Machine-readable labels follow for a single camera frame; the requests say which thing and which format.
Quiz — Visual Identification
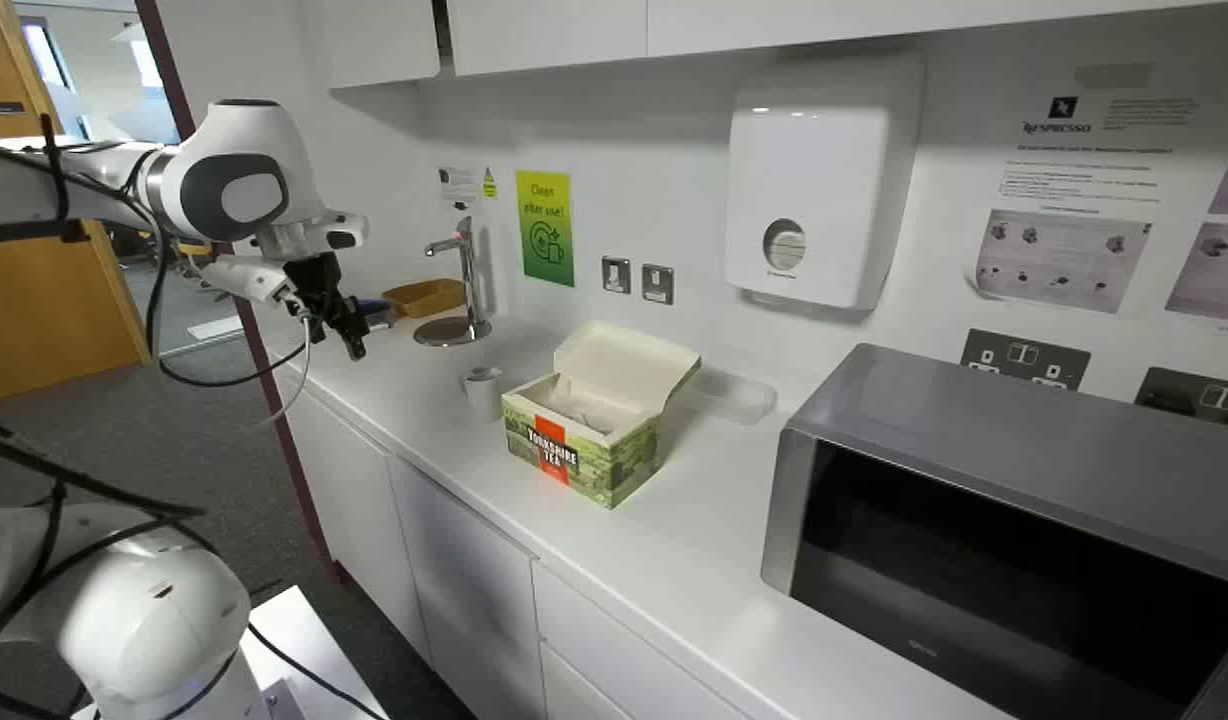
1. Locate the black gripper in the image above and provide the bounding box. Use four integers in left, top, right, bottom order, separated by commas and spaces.
279, 249, 375, 362

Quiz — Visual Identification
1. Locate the white robot base platform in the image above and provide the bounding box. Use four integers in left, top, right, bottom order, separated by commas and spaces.
237, 578, 391, 720

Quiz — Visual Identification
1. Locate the small white mug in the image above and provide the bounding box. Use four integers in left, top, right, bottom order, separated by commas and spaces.
460, 362, 507, 425

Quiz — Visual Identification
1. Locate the green cardboard tea box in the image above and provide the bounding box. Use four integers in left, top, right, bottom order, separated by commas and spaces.
501, 316, 702, 513

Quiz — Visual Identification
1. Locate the brown sponge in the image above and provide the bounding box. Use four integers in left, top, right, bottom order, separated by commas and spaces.
380, 276, 473, 322

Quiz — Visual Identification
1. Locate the chrome tap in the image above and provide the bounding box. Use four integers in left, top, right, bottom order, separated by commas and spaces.
412, 215, 505, 351

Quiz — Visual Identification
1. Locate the white lower cabinet door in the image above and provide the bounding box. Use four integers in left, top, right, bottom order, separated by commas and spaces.
391, 455, 549, 720
279, 379, 429, 653

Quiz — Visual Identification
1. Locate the wooden door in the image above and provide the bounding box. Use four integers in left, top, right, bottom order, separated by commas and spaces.
0, 0, 153, 412

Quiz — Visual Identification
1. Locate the white lower drawer front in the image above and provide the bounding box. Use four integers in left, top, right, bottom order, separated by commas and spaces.
527, 565, 753, 720

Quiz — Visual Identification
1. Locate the white paper towel dispenser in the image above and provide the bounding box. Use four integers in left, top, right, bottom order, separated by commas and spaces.
721, 52, 928, 316

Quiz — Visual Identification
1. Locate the wide white upper cabinet door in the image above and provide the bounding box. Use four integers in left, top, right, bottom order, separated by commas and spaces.
643, 0, 1228, 61

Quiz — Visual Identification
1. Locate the stainless steel microwave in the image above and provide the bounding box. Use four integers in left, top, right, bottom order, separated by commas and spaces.
756, 339, 1228, 720

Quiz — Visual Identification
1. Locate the white instruction poster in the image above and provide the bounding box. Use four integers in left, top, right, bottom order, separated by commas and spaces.
964, 79, 1208, 319

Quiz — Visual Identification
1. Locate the photo poster with grey pictures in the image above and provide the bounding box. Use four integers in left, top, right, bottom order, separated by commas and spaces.
1160, 112, 1228, 322

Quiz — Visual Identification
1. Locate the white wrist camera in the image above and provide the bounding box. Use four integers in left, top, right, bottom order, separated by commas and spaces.
286, 209, 372, 259

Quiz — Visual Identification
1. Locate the small white wall label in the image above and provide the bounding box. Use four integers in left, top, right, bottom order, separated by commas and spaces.
434, 165, 483, 209

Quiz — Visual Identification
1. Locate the green wall sign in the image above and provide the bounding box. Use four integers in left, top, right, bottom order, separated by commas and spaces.
510, 168, 581, 290

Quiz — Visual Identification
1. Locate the long black arm cable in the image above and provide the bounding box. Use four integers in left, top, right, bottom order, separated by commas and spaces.
0, 412, 383, 720

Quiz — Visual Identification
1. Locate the black wall socket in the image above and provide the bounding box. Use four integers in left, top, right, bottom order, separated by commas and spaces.
957, 322, 1094, 392
1131, 362, 1228, 433

